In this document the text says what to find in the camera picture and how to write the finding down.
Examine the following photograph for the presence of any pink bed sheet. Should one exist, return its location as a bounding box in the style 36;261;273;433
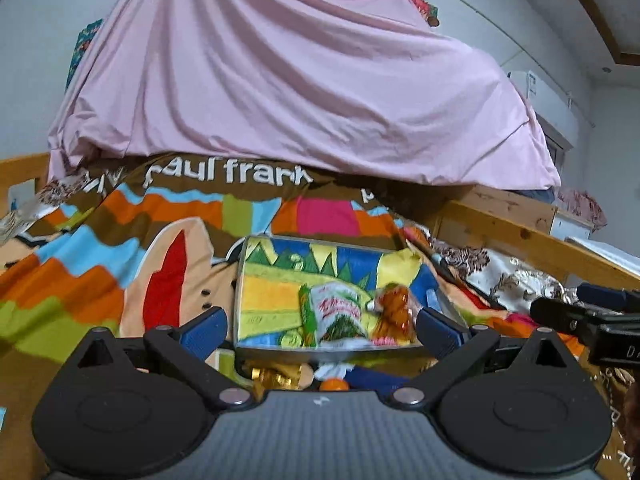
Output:
48;0;560;190

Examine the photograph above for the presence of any blue tube with white cap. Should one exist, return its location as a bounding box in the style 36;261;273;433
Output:
314;360;433;396

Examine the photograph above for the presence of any small orange tangerine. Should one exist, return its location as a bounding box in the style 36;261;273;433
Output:
319;377;349;392

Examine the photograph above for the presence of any wooden bed frame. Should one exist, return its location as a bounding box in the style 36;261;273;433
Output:
1;154;639;296

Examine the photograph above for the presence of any colourful paul frank blanket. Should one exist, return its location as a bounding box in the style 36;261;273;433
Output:
0;152;640;480

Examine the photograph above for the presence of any clear packet of orange snacks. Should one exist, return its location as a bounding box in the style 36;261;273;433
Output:
366;283;421;347

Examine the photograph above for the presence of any floral satin quilt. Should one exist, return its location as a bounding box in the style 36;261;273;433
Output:
431;238;578;314

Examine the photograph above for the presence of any white green seaweed snack packet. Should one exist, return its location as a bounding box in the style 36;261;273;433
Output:
298;282;370;348

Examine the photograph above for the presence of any metal tray with dinosaur towel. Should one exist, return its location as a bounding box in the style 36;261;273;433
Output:
233;235;466;363

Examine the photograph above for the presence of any white air conditioner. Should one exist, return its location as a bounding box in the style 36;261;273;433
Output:
508;70;579;151

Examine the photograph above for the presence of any gold foil snack packet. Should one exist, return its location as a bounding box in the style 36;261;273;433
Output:
242;361;314;401

